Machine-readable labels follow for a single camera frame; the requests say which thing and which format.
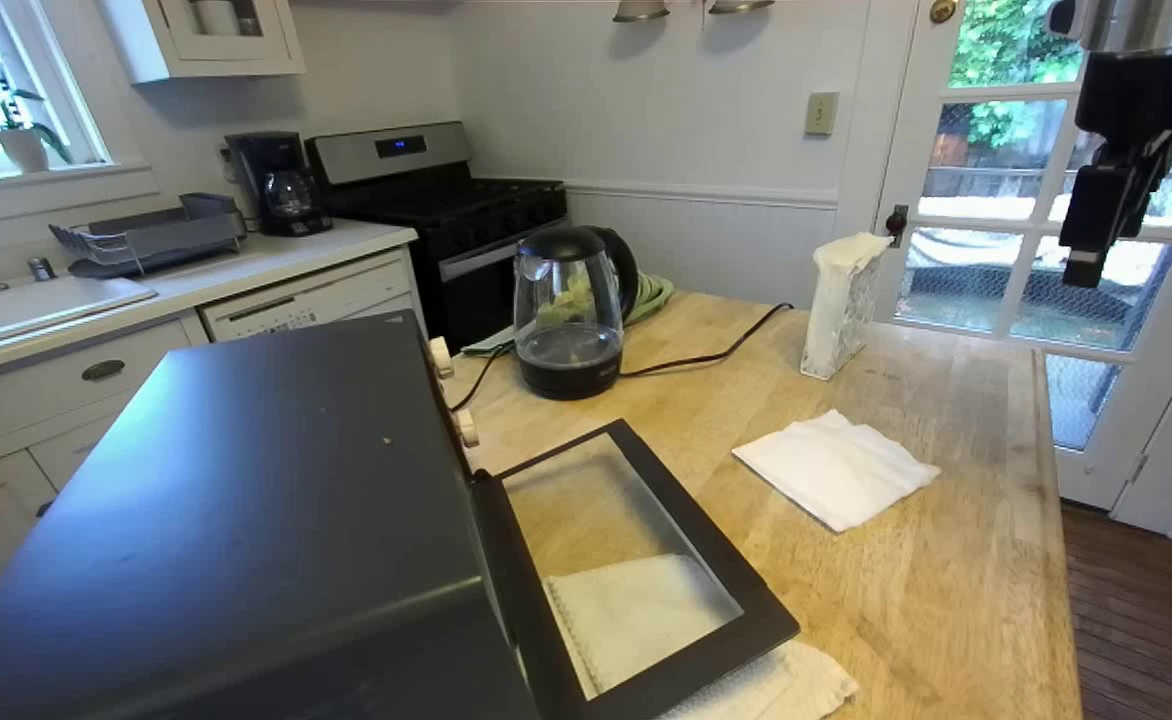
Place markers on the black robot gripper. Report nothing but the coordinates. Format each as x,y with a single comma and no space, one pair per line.
1109,200

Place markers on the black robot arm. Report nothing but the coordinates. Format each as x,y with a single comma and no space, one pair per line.
1126,100

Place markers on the white glass panel door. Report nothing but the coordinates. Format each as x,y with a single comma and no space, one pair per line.
975,200

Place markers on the white folded napkin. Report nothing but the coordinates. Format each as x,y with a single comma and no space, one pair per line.
838,470

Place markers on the glass electric kettle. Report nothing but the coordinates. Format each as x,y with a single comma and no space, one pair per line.
569,309

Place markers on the white cloth under door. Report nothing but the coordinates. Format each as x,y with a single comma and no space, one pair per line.
793,682

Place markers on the open glass oven door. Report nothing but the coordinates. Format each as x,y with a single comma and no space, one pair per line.
619,588

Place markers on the black stainless kitchen stove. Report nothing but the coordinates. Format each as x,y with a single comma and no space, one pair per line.
467,228

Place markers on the black coffee maker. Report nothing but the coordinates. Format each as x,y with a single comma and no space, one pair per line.
277,183

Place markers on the black toaster oven body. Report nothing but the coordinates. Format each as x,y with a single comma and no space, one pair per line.
274,524

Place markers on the grey dish drying rack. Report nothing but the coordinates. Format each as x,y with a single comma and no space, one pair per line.
148,240

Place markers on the potted plant on windowsill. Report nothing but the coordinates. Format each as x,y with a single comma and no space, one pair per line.
27,139

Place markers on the white lower kitchen cabinets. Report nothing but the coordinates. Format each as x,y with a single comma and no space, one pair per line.
61,400

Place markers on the white kitchen sink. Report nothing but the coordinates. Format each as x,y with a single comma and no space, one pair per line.
64,307

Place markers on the beige wall light switch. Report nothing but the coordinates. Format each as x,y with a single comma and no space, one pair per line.
820,112

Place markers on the white upper wall cabinet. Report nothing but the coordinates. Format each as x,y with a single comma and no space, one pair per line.
207,39

